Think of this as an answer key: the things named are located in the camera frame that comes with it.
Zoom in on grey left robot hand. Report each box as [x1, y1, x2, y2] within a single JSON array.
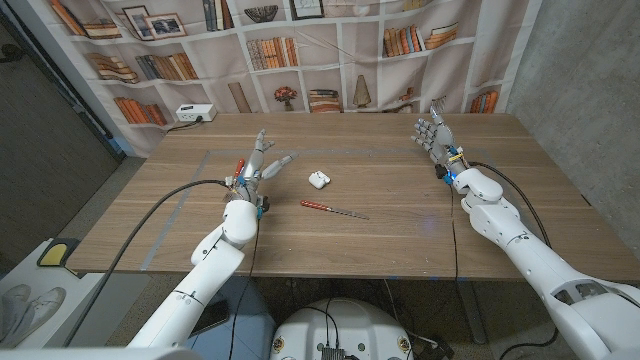
[[224, 128, 300, 206]]

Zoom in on black power strip cable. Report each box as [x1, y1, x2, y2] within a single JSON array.
[[164, 115, 205, 134]]

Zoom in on white power strip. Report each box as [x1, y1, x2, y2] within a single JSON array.
[[175, 103, 218, 123]]

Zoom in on white sneaker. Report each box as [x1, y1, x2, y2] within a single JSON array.
[[4, 286, 67, 347], [0, 283, 32, 341]]

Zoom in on black smartphone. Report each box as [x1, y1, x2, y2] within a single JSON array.
[[192, 299, 231, 337]]

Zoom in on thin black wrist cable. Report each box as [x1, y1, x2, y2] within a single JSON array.
[[227, 217, 261, 360], [449, 184, 460, 281]]

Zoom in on black torso cable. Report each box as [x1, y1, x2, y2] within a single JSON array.
[[299, 298, 342, 351]]

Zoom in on white airpods case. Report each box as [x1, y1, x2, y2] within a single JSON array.
[[307, 170, 332, 190]]

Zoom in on black box by torso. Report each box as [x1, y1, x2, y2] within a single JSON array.
[[413, 333, 456, 360]]

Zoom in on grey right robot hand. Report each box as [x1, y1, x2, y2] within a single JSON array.
[[411, 105, 471, 174]]

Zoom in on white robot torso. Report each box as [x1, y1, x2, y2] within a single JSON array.
[[269, 298, 414, 360]]

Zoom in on yellow and black pad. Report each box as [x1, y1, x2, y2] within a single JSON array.
[[36, 237, 81, 269]]

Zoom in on white floor platform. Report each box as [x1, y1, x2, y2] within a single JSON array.
[[0, 239, 151, 349]]

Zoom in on grey table leg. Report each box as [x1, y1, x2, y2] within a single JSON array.
[[457, 279, 489, 346]]

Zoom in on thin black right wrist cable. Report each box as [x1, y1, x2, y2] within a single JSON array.
[[449, 184, 460, 281]]

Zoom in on printed bookshelf backdrop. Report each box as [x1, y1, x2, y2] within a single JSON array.
[[47, 0, 544, 159]]

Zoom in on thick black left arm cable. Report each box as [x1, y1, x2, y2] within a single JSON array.
[[62, 178, 231, 348]]

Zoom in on thin black left wrist cable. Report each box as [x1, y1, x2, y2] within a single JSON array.
[[227, 217, 261, 360]]

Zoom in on red handled fork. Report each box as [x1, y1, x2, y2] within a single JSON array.
[[222, 158, 247, 204]]

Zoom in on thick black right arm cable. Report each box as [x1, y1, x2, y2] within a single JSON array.
[[469, 160, 551, 249]]

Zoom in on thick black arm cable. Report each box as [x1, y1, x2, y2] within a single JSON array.
[[469, 160, 551, 249], [62, 178, 231, 348]]

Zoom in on red handled screwdriver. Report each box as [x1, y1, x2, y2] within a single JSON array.
[[299, 199, 371, 221]]

